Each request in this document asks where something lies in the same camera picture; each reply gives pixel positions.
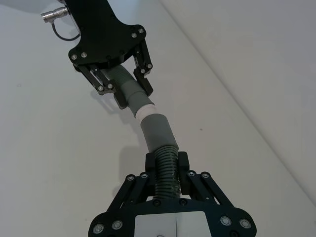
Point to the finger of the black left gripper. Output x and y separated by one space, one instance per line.
98 81
144 61

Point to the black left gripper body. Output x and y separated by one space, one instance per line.
101 37

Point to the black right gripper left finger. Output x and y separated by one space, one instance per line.
138 187

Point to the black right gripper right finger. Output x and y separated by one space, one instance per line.
197 185

